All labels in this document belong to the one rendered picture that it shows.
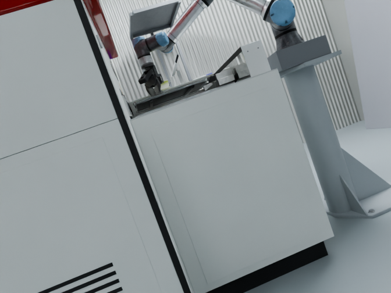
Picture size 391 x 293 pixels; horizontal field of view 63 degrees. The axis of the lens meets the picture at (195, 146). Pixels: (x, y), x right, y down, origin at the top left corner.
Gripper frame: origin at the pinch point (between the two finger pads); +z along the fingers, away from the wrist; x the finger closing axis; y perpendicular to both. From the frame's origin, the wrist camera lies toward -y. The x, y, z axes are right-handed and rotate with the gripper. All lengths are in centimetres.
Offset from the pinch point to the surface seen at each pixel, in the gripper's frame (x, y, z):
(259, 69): -60, -16, 7
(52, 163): -6, -85, 16
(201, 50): 49, 228, -65
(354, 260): -73, -25, 91
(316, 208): -65, -20, 69
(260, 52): -63, -14, 0
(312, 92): -74, 22, 25
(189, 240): -21, -50, 61
